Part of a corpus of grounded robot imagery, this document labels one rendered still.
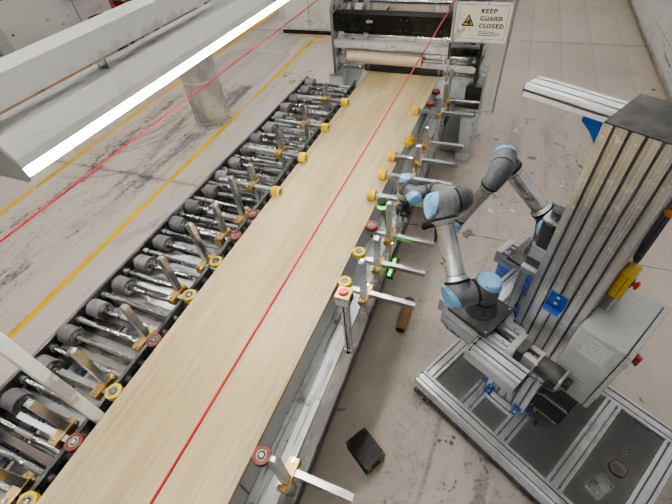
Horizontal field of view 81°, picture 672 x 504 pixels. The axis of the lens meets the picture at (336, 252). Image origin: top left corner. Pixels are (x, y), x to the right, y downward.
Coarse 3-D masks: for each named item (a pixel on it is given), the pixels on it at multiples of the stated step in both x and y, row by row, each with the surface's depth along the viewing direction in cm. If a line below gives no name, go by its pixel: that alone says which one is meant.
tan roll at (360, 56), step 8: (344, 56) 426; (352, 56) 418; (360, 56) 415; (368, 56) 413; (376, 56) 410; (384, 56) 407; (392, 56) 404; (400, 56) 402; (408, 56) 399; (416, 56) 397; (384, 64) 414; (392, 64) 410; (400, 64) 406; (408, 64) 403
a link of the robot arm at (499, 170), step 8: (496, 160) 190; (504, 160) 189; (488, 168) 193; (496, 168) 189; (504, 168) 188; (512, 168) 190; (488, 176) 191; (496, 176) 189; (504, 176) 189; (480, 184) 198; (488, 184) 192; (496, 184) 190; (480, 192) 198; (488, 192) 196; (480, 200) 201; (472, 208) 206; (464, 216) 212; (456, 224) 216
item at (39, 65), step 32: (160, 0) 92; (192, 0) 101; (64, 32) 79; (96, 32) 80; (128, 32) 86; (0, 64) 69; (32, 64) 70; (64, 64) 75; (0, 96) 67; (0, 352) 139; (64, 384) 166; (96, 416) 186
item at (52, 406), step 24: (312, 120) 396; (264, 144) 373; (240, 192) 325; (120, 312) 248; (168, 312) 245; (96, 336) 237; (96, 360) 225; (48, 408) 208; (0, 432) 201; (48, 456) 191
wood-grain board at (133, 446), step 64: (384, 128) 344; (320, 192) 290; (256, 256) 250; (320, 256) 246; (192, 320) 220; (256, 320) 217; (128, 384) 196; (192, 384) 194; (256, 384) 191; (128, 448) 175; (192, 448) 173
